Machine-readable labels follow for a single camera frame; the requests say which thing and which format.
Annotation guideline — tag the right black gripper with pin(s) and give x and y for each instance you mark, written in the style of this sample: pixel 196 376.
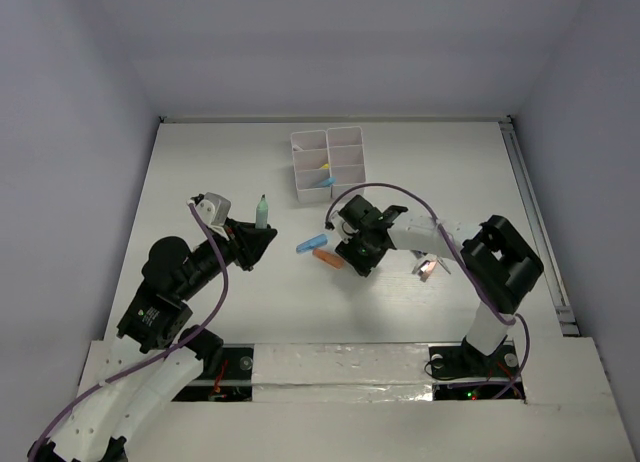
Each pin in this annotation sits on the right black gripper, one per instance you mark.
pixel 361 264

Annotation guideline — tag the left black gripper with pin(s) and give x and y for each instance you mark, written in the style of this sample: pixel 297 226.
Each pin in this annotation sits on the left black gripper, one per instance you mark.
pixel 245 245

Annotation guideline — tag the green clear highlighter marker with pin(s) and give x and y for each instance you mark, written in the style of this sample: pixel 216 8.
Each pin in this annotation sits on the green clear highlighter marker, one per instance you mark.
pixel 261 214

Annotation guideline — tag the orange highlighter marker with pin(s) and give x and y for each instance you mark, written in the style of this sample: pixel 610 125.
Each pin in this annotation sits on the orange highlighter marker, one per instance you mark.
pixel 329 258

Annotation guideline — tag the blue highlighter marker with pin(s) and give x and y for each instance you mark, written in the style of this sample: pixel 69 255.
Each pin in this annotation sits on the blue highlighter marker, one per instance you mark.
pixel 317 241

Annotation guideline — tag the light blue marker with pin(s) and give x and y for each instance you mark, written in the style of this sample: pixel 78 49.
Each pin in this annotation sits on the light blue marker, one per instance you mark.
pixel 325 183

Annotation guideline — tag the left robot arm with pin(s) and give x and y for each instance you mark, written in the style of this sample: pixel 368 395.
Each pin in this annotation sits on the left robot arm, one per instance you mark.
pixel 155 353

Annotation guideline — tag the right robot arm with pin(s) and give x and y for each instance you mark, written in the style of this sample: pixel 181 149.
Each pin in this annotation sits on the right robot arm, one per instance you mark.
pixel 501 266

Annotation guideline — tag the pink white correction tape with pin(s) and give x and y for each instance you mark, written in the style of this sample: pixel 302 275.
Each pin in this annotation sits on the pink white correction tape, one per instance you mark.
pixel 424 268

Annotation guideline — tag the white organizer tray left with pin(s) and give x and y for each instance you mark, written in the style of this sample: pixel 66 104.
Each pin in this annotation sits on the white organizer tray left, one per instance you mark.
pixel 306 164

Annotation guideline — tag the white organizer tray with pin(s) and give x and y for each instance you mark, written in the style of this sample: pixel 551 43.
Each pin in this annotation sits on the white organizer tray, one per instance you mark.
pixel 346 158
pixel 306 164

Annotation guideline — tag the white organizer tray right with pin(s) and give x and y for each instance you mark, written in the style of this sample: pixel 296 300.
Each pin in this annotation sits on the white organizer tray right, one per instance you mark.
pixel 346 158

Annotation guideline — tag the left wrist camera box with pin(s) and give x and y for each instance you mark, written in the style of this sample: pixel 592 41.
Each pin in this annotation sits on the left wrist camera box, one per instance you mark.
pixel 213 209

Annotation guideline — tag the black handled scissors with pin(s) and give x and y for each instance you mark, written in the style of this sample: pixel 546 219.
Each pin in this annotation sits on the black handled scissors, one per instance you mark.
pixel 420 254

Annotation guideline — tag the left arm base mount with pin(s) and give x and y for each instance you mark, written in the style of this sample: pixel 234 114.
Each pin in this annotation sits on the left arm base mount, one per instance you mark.
pixel 232 380

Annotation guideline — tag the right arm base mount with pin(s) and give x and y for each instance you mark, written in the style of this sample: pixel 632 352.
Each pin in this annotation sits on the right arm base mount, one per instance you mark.
pixel 458 378

